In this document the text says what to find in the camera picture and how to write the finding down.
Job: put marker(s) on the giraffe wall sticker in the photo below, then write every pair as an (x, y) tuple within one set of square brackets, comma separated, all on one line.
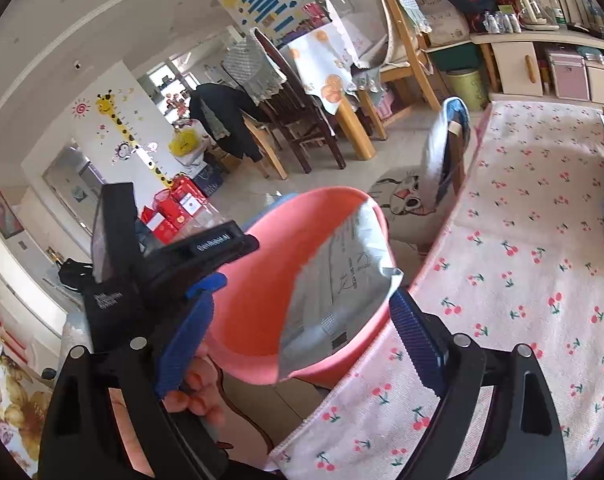
[(129, 135)]

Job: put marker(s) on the white television cabinet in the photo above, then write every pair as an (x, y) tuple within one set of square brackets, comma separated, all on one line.
[(516, 62)]

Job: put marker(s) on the orange print tablecloth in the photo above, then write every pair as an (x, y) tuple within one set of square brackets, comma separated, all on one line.
[(317, 60)]

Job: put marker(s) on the cat print seat cushion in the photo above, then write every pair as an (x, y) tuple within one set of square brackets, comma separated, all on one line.
[(401, 200)]

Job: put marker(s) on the black jacket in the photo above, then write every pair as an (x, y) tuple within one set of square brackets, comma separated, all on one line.
[(222, 115)]

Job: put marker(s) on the person's left hand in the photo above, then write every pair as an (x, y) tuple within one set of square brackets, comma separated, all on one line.
[(202, 400)]

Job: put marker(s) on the blue green lace chair cover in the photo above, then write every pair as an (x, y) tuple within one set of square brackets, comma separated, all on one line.
[(406, 0)]

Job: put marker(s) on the green waste bin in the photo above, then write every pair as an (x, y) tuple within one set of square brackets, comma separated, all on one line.
[(466, 87)]

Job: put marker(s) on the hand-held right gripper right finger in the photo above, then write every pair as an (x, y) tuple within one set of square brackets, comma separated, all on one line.
[(416, 340)]

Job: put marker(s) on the glass electric kettle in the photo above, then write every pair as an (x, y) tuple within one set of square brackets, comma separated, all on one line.
[(534, 7)]

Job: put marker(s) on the grey lace chair cover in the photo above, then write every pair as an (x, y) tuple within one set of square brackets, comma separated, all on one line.
[(254, 67)]

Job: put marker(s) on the white printed sack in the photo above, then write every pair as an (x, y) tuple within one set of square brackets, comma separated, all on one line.
[(441, 20)]

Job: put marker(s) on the silver foil packet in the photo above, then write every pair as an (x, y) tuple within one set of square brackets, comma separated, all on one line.
[(337, 290)]

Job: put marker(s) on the yellow plastic bag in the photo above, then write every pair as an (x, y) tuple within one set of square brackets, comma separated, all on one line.
[(184, 142)]

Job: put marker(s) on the dark wooden chair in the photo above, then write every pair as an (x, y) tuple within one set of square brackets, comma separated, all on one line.
[(302, 120)]

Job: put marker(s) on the wooden chair with jacket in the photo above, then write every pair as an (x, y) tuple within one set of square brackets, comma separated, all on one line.
[(269, 152)]

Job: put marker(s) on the red gift boxes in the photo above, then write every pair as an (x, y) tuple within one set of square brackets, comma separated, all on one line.
[(174, 210)]

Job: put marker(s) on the dark blue gift bag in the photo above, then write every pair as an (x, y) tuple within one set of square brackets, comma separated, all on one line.
[(209, 180)]

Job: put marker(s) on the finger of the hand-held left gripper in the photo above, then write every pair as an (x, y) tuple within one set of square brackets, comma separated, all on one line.
[(207, 286), (217, 246)]

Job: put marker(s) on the cherry print tablecloth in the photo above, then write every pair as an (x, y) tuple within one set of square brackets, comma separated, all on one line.
[(521, 240)]

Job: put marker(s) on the dark green box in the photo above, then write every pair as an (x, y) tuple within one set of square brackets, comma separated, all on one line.
[(454, 57)]

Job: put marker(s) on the yellow floral fabric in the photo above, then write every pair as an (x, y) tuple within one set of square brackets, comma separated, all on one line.
[(19, 410)]

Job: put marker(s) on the small chair with blue cover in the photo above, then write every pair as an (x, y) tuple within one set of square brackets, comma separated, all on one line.
[(439, 145)]

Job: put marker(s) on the pink plastic basin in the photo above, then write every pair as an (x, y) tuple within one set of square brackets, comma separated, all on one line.
[(267, 280)]

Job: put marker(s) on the silver wrapped small items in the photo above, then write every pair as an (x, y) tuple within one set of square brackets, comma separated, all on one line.
[(499, 22)]

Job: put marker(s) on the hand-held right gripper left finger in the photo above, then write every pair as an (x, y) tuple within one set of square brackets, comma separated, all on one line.
[(182, 345)]

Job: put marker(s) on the clear water bottle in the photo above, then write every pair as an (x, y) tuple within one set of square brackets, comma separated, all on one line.
[(556, 7)]

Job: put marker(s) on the white mesh food cover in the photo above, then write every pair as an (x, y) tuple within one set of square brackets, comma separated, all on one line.
[(352, 10)]

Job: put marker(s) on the pink metal case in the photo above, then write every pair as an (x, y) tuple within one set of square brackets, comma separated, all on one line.
[(569, 75)]

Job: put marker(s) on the light wooden chair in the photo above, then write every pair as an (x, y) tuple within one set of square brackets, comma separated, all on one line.
[(411, 60)]

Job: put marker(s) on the wooden dining table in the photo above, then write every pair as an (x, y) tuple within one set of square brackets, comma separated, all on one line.
[(354, 130)]

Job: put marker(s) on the pink stool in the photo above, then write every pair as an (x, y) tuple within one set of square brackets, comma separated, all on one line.
[(389, 107)]

